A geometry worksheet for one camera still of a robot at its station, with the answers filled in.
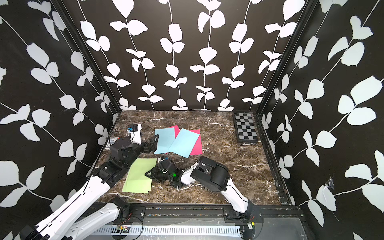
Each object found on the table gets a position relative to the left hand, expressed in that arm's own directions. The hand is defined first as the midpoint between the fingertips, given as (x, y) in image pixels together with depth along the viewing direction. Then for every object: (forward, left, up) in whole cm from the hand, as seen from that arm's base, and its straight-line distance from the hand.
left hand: (150, 132), depth 73 cm
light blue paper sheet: (+15, -3, -26) cm, 30 cm away
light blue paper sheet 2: (+10, -14, -28) cm, 33 cm away
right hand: (-13, +7, -22) cm, 27 cm away
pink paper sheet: (+23, -10, -29) cm, 38 cm away
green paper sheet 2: (-15, +11, -24) cm, 31 cm away
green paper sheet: (-14, +12, -27) cm, 33 cm away
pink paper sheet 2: (+5, -24, -28) cm, 37 cm away
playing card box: (+13, +35, -27) cm, 46 cm away
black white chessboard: (+19, -61, -25) cm, 69 cm away
